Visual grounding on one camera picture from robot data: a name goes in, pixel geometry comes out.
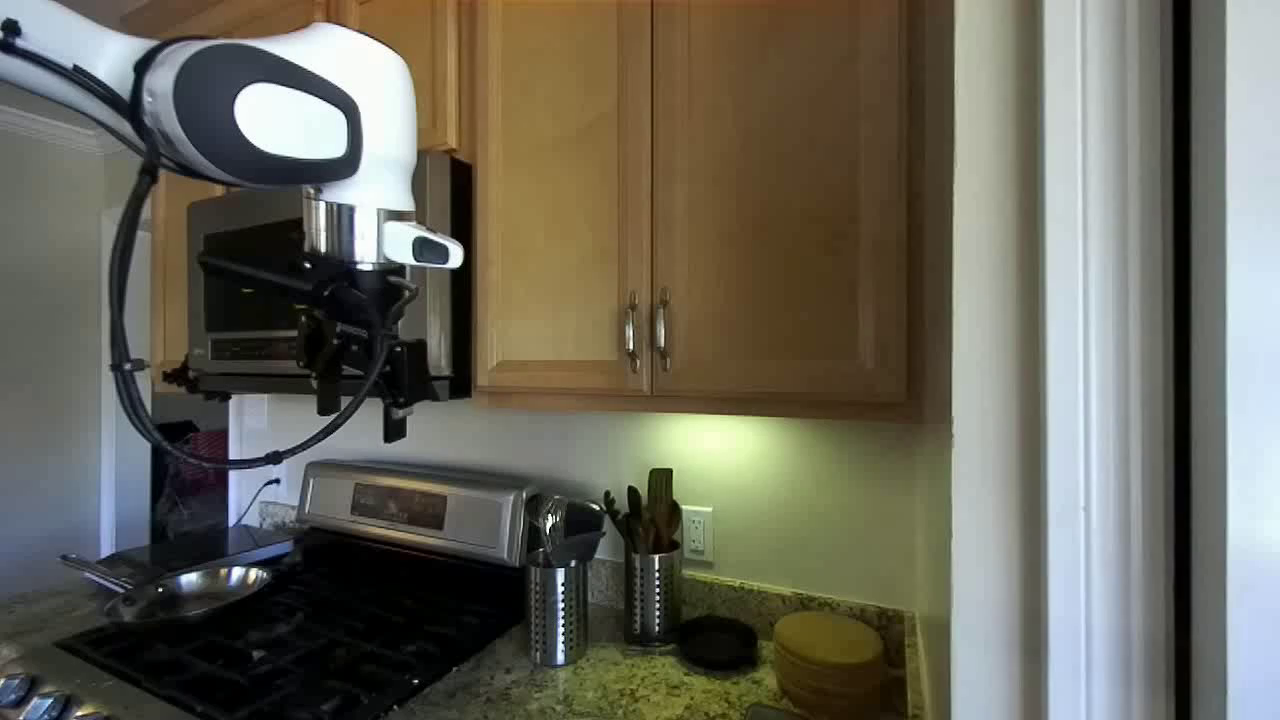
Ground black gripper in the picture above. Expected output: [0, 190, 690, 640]
[297, 255, 431, 446]

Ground silver cabinet door handle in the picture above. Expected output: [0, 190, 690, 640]
[621, 292, 649, 375]
[649, 286, 677, 375]

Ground wooden cabinet door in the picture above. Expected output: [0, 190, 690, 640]
[650, 0, 915, 406]
[470, 0, 657, 398]

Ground stainless steel microwave oven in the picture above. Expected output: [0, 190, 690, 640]
[181, 151, 477, 403]

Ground dark bag with pink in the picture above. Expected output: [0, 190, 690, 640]
[148, 415, 232, 553]

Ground steel ladle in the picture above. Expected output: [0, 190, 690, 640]
[519, 487, 571, 562]

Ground black gas stove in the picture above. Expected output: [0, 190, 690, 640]
[50, 456, 591, 720]

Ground steel frying pan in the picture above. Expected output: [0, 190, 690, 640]
[54, 553, 277, 626]

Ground grey spatula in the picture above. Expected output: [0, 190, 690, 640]
[556, 494, 610, 568]

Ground perforated steel utensil holder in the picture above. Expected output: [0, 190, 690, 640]
[621, 541, 687, 649]
[523, 554, 591, 670]

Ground black cooking utensil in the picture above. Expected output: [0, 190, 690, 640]
[594, 485, 650, 553]

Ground wooden spatula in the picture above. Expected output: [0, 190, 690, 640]
[644, 464, 680, 553]

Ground wooden upper cabinets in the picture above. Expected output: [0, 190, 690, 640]
[457, 0, 954, 427]

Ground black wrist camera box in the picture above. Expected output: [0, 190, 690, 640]
[387, 336, 439, 403]

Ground white wall outlet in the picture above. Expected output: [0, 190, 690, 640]
[680, 499, 717, 568]

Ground white door frame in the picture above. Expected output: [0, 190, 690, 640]
[1036, 0, 1182, 720]

